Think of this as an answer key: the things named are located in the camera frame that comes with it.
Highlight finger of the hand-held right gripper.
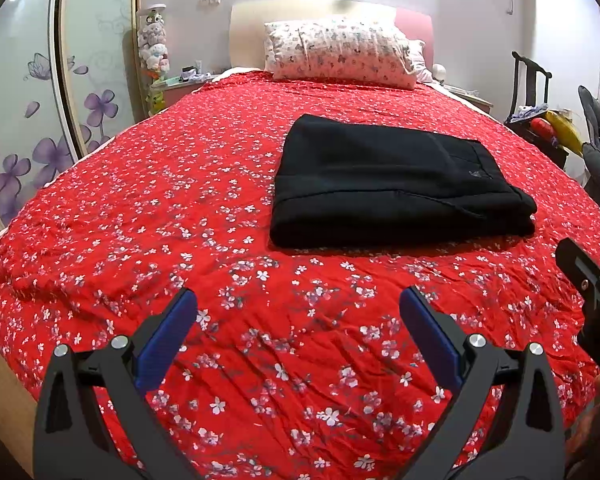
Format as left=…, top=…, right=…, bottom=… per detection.
left=555, top=237, right=600, bottom=292

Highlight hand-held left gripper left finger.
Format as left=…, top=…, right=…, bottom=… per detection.
left=32, top=287, right=201, bottom=480

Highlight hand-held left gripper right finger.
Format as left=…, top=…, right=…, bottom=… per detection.
left=399, top=286, right=567, bottom=480

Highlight black pants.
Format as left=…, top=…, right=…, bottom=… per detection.
left=269, top=114, right=538, bottom=250

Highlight person's right hand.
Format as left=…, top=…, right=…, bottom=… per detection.
left=565, top=374, right=600, bottom=480

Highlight yellow plush toy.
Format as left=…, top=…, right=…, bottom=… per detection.
left=545, top=111, right=586, bottom=158

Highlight red toy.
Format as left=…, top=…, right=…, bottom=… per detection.
left=527, top=119, right=556, bottom=143

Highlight red floral blanket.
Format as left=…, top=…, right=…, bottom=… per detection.
left=0, top=71, right=600, bottom=480

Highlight black chair with items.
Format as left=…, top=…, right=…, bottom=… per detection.
left=511, top=51, right=553, bottom=121

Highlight wooden nightstand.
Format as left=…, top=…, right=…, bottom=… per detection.
left=445, top=85, right=495, bottom=116

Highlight pale green bedside table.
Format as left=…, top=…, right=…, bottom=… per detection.
left=152, top=71, right=226, bottom=111

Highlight narrow toy shelf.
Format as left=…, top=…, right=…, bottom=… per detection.
left=135, top=4, right=172, bottom=117

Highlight white plush toy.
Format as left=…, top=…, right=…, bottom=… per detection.
left=144, top=47, right=171, bottom=72

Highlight grey plush bear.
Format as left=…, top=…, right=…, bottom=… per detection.
left=139, top=25, right=167, bottom=50

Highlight white floral pillow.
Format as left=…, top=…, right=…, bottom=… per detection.
left=263, top=17, right=418, bottom=92

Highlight glass sliding wardrobe doors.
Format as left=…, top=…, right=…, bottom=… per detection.
left=0, top=0, right=143, bottom=261

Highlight beige and pink headboard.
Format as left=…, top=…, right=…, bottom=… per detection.
left=228, top=1, right=435, bottom=73

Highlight wooden bed frame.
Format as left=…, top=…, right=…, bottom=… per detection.
left=0, top=330, right=36, bottom=421

